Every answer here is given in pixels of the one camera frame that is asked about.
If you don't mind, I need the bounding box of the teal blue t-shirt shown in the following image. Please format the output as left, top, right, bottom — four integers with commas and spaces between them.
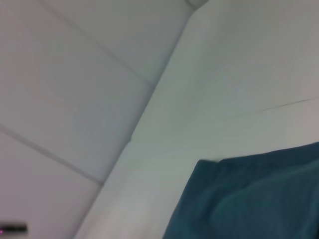
162, 141, 319, 239

